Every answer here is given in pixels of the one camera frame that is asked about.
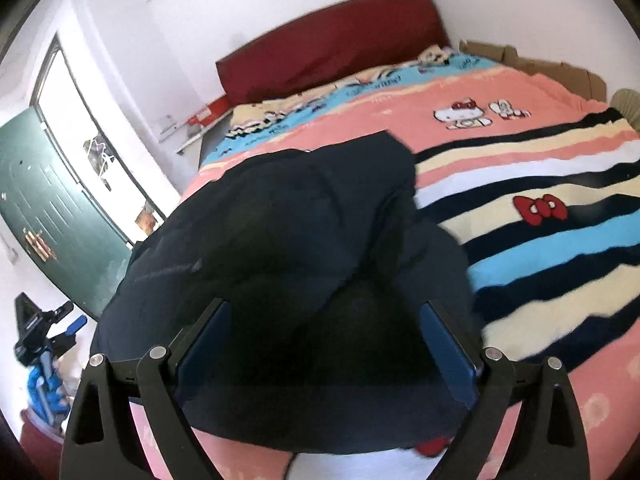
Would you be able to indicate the beige round fan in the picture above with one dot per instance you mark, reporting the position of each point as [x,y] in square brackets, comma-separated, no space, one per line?
[627,102]

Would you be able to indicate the dark red headboard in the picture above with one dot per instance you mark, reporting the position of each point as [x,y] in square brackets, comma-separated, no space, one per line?
[329,44]

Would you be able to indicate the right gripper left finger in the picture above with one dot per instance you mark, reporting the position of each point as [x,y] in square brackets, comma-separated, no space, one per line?
[203,350]

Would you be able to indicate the white framed window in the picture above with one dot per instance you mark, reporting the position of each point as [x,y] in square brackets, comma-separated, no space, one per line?
[92,158]

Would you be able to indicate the blue white patterned cloth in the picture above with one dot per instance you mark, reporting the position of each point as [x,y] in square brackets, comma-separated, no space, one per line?
[48,397]

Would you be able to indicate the red white box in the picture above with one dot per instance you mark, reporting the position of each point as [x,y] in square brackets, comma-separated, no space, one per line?
[211,112]

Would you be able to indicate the pink Hello Kitty blanket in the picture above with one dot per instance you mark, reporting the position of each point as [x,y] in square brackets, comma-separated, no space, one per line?
[539,185]

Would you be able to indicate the green metal door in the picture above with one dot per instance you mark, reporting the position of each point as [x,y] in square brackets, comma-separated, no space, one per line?
[52,216]

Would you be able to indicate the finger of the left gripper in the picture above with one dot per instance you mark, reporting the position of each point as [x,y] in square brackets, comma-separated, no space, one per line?
[76,326]

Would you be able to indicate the dark red cloth pile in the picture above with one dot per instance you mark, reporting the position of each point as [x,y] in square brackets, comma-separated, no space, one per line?
[42,446]

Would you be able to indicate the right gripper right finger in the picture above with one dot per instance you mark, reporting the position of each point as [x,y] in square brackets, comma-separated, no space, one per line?
[455,354]

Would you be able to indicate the white bedside shelf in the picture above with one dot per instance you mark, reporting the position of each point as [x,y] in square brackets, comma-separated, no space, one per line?
[195,150]

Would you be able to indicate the white wall switch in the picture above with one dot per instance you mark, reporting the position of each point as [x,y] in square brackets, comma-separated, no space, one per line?
[164,126]

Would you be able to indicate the dark navy padded jacket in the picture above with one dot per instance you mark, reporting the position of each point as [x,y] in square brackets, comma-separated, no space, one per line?
[325,262]

